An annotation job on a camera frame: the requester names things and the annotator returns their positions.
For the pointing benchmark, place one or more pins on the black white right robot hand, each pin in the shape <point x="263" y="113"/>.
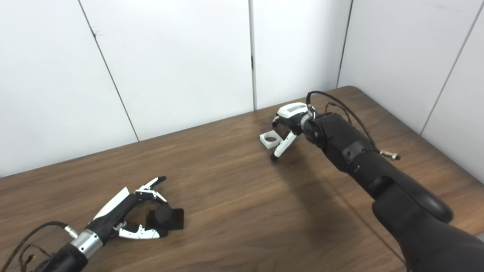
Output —
<point x="293" y="111"/>

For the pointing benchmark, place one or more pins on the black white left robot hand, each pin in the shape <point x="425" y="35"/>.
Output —
<point x="113" y="217"/>

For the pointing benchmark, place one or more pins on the white square piece with hole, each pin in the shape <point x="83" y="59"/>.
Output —
<point x="264" y="139"/>

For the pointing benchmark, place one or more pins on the black peg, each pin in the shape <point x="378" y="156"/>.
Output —
<point x="164" y="215"/>

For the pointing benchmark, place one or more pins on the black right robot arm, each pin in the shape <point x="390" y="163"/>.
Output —
<point x="378" y="173"/>

